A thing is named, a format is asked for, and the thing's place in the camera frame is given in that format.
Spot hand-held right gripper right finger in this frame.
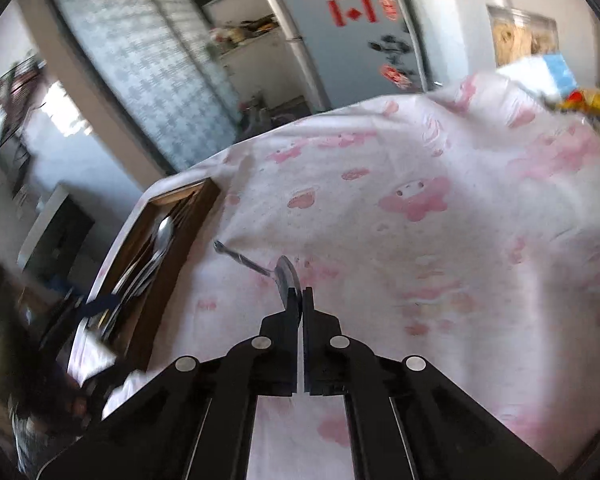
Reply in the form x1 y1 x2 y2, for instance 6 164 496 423
302 286 562 480

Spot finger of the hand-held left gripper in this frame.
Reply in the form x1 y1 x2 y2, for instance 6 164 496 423
77 294 123 332

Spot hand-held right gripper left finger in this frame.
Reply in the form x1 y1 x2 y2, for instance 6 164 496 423
37 286 303 480

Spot textured handle metal spoon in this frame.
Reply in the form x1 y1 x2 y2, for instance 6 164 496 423
213 240 300 314

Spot wooden utensil tray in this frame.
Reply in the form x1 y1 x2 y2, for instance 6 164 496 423
86 176 222 375

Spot large metal spoon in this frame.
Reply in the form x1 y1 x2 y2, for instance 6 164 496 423
120 215 176 306

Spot white and black cabinet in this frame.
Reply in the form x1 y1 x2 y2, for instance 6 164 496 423
16 183 97 287

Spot pink printed tablecloth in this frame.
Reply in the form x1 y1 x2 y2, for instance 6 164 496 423
67 71 600 480

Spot plastic bags on floor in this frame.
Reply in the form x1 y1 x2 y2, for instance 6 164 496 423
236 91 277 132

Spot patterned glass sliding door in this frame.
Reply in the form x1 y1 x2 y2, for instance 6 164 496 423
39 0 242 175

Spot white kitchen cabinet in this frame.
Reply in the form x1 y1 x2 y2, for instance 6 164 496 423
201 0 312 112

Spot grey refrigerator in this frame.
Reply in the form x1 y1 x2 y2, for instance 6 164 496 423
246 0 429 112

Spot red square sticker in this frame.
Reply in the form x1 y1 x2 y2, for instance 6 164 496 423
328 0 379 27

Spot blue and white packet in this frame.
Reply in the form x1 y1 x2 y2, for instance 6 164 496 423
496 52 581 105

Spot clear bag of noodles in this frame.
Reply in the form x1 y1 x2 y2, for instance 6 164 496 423
486 4 561 70

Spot yellow snack packet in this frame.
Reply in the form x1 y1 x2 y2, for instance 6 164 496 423
554 86 600 130

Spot black wire wall rack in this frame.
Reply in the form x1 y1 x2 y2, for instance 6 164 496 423
0 56 47 197

